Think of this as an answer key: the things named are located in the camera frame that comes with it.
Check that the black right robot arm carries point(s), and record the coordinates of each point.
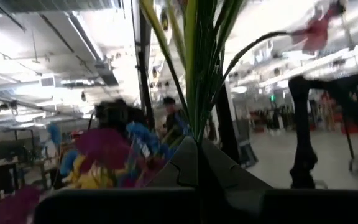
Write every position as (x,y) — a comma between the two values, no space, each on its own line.
(303,124)

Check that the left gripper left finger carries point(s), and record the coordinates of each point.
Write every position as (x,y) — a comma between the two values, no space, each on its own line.
(185,168)

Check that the yellow artificial flower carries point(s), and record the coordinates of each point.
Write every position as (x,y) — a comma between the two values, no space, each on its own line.
(89,179)

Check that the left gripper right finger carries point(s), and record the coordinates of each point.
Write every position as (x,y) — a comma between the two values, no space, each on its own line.
(235,179)

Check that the blue artificial flower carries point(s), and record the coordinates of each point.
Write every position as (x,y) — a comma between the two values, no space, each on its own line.
(141,135)

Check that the dark background table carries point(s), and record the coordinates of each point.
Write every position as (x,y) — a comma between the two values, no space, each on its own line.
(5,177)

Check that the black frame post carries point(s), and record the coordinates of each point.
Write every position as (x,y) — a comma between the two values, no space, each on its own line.
(146,77)
(228,130)

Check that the person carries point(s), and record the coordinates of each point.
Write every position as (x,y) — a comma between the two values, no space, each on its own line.
(172,118)

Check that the pink artificial flower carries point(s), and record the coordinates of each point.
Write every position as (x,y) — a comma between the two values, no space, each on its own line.
(104,149)
(194,77)

